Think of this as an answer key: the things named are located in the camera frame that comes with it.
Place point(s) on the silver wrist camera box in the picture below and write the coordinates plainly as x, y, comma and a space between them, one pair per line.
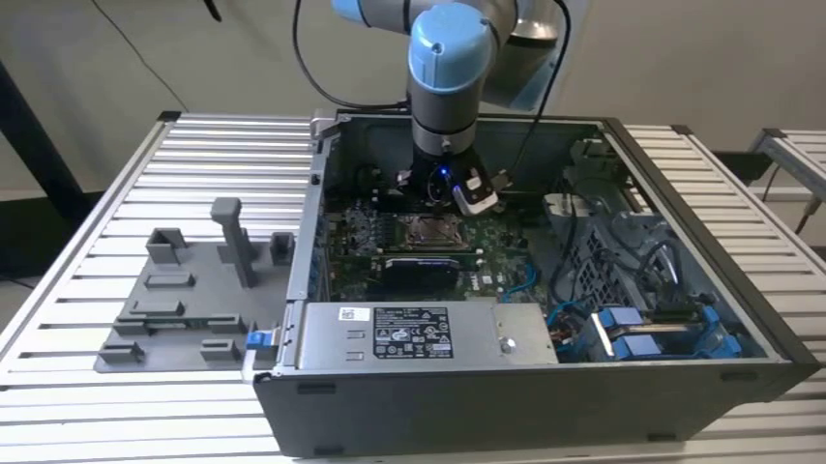
478, 200

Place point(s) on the dark grey PC case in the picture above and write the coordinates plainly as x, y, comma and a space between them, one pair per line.
452, 415

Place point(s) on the blue disk carrier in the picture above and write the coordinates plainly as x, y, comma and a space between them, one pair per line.
640, 348
622, 319

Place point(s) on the CPU socket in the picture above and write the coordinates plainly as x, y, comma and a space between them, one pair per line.
466, 231

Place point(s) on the metal slat table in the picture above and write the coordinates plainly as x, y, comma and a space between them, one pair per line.
800, 150

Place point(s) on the black pointed rod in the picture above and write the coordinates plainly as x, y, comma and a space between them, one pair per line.
213, 9

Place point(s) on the black desk frame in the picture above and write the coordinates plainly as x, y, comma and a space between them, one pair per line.
43, 159

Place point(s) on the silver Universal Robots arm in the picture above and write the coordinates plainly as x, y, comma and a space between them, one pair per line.
445, 111

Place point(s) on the black graphics card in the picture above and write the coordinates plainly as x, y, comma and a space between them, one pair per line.
420, 278

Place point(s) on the silver power supply unit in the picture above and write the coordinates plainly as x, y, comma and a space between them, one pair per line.
323, 338

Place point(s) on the green motherboard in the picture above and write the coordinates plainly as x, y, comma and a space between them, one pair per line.
510, 261

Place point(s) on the CPU with silver top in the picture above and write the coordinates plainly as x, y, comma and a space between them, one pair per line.
433, 231

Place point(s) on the blue case latch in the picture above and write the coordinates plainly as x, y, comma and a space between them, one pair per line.
258, 339

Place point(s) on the grey plastic parts rack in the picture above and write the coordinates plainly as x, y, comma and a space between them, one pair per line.
194, 290

